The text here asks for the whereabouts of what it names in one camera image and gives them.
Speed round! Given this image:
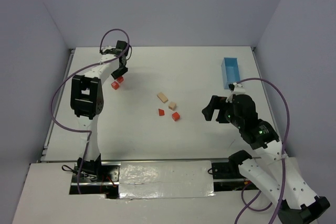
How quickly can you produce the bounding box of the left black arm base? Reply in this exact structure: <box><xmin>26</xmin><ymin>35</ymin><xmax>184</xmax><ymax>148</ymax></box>
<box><xmin>61</xmin><ymin>164</ymin><xmax>120</xmax><ymax>199</ymax></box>

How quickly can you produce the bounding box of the red cube block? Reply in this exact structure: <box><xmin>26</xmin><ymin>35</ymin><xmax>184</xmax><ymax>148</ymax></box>
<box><xmin>172</xmin><ymin>112</ymin><xmax>181</xmax><ymax>121</ymax></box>
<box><xmin>116</xmin><ymin>76</ymin><xmax>124</xmax><ymax>83</ymax></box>

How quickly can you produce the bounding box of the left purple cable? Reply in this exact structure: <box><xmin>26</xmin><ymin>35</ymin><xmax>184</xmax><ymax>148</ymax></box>
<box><xmin>50</xmin><ymin>28</ymin><xmax>131</xmax><ymax>195</ymax></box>

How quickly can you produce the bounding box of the natural wood flat block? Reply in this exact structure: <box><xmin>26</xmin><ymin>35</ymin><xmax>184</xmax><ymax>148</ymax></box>
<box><xmin>157</xmin><ymin>92</ymin><xmax>168</xmax><ymax>103</ymax></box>

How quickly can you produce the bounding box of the natural wood cube with windows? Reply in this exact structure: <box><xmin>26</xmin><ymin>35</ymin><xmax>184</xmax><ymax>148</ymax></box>
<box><xmin>169</xmin><ymin>102</ymin><xmax>176</xmax><ymax>111</ymax></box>

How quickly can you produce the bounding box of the red cube with window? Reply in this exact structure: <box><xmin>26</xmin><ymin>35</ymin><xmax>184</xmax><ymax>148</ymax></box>
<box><xmin>111</xmin><ymin>82</ymin><xmax>120</xmax><ymax>90</ymax></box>

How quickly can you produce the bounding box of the blue plastic box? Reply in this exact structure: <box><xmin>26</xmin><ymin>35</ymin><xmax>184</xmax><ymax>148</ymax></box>
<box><xmin>221</xmin><ymin>58</ymin><xmax>240</xmax><ymax>90</ymax></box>

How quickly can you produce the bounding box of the red wedge block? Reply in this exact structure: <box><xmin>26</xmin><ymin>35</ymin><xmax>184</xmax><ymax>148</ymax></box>
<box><xmin>158</xmin><ymin>109</ymin><xmax>165</xmax><ymax>116</ymax></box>

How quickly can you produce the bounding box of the silver foil tape sheet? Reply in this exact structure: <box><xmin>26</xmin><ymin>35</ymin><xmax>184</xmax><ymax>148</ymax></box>
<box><xmin>119</xmin><ymin>161</ymin><xmax>215</xmax><ymax>199</ymax></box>

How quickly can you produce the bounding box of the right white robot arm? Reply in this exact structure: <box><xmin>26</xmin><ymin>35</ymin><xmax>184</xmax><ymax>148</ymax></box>
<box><xmin>202</xmin><ymin>94</ymin><xmax>330</xmax><ymax>223</ymax></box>

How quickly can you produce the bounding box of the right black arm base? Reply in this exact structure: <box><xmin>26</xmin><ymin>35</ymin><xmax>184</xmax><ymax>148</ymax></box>
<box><xmin>207</xmin><ymin>161</ymin><xmax>250</xmax><ymax>192</ymax></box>

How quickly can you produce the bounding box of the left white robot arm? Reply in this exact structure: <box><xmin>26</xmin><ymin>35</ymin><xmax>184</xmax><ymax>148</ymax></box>
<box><xmin>70</xmin><ymin>40</ymin><xmax>129</xmax><ymax>177</ymax></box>

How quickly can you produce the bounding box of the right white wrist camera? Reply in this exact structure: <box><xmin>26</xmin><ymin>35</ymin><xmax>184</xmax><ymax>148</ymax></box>
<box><xmin>226</xmin><ymin>82</ymin><xmax>246</xmax><ymax>103</ymax></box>

